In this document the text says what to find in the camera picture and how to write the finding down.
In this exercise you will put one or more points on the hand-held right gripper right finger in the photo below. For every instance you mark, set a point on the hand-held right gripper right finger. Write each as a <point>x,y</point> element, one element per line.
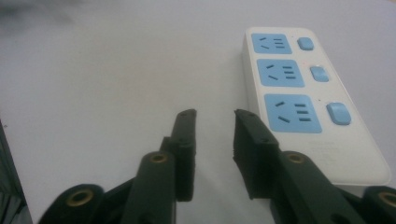
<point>255,155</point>

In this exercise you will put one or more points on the white power strip blue sockets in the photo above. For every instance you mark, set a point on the white power strip blue sockets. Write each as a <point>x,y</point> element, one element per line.
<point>311,146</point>

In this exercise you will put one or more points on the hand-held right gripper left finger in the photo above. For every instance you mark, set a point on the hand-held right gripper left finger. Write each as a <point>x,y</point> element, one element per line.
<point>183,155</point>

